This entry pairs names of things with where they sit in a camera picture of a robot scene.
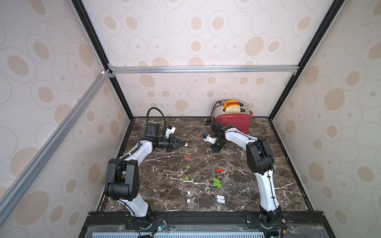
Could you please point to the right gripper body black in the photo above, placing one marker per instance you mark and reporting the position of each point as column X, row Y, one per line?
column 216, row 143

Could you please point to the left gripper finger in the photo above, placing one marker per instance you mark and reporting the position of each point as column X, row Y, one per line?
column 178, row 142
column 178, row 146

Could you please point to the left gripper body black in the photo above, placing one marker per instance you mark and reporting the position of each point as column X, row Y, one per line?
column 165, row 143

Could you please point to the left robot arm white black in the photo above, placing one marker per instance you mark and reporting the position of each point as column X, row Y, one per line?
column 122, row 182

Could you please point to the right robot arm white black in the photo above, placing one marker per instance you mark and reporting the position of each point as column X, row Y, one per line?
column 260, row 161

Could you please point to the white usb drive lower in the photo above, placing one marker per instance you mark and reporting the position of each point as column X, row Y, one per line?
column 221, row 201

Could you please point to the red toaster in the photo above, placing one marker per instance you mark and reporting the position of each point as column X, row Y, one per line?
column 241, row 121

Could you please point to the yellow toast front slice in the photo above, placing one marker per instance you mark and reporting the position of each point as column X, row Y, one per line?
column 233, row 108

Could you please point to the yellow toast slice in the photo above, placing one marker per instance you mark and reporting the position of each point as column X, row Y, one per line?
column 233, row 108
column 231, row 102

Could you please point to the yellow toast back slice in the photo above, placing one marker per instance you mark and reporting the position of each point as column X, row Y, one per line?
column 231, row 102

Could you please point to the horizontal aluminium rail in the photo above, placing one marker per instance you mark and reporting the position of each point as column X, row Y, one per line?
column 201, row 69

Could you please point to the left black frame post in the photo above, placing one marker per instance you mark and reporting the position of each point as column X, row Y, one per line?
column 90, row 30

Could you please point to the black frame post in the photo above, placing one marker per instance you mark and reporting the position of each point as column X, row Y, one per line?
column 90, row 30
column 316, row 40

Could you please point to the left diagonal aluminium rail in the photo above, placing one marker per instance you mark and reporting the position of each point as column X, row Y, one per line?
column 38, row 162

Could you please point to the right black frame post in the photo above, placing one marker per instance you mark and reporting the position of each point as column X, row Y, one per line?
column 316, row 40

